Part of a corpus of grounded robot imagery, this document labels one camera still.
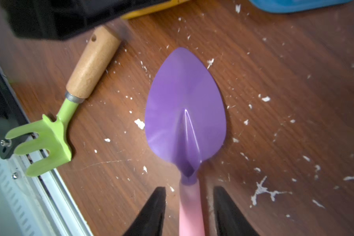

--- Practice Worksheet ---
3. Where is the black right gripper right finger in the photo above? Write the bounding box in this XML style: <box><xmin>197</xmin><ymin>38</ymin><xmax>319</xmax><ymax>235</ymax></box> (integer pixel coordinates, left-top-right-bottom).
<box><xmin>213</xmin><ymin>186</ymin><xmax>259</xmax><ymax>236</ymax></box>

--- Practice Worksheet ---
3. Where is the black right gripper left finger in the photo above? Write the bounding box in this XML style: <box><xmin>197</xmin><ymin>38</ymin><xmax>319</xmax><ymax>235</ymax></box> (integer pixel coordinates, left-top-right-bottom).
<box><xmin>123</xmin><ymin>187</ymin><xmax>166</xmax><ymax>236</ymax></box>

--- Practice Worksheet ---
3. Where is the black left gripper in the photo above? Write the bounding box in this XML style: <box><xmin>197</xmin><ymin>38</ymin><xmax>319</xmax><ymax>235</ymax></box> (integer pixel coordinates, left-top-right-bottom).
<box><xmin>0</xmin><ymin>0</ymin><xmax>161</xmax><ymax>41</ymax></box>

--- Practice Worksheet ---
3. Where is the blue fork yellow handle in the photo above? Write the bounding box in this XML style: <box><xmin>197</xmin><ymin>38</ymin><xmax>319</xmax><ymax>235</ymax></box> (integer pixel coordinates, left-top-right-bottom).
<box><xmin>121</xmin><ymin>0</ymin><xmax>189</xmax><ymax>20</ymax></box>

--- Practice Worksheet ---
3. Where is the purple trowel pink handle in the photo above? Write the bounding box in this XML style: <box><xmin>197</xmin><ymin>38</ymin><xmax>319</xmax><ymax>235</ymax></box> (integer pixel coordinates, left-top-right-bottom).
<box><xmin>145</xmin><ymin>47</ymin><xmax>227</xmax><ymax>236</ymax></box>

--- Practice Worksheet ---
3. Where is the green rake wooden handle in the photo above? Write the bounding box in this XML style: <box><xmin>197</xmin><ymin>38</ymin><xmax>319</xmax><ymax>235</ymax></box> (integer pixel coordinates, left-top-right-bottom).
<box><xmin>5</xmin><ymin>26</ymin><xmax>121</xmax><ymax>177</ymax></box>

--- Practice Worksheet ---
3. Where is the blue grey gardening glove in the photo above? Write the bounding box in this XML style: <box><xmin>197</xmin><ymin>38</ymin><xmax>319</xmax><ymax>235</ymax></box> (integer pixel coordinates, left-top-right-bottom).
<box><xmin>249</xmin><ymin>0</ymin><xmax>352</xmax><ymax>14</ymax></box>

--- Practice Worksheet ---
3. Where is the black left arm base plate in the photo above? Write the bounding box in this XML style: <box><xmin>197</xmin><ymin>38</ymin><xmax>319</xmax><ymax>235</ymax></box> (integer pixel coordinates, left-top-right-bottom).
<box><xmin>0</xmin><ymin>67</ymin><xmax>29</xmax><ymax>159</ymax></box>

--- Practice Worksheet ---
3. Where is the aluminium front mounting rail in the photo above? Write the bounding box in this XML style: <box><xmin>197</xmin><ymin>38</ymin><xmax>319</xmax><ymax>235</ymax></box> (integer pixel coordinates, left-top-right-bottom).
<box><xmin>0</xmin><ymin>154</ymin><xmax>93</xmax><ymax>236</ymax></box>

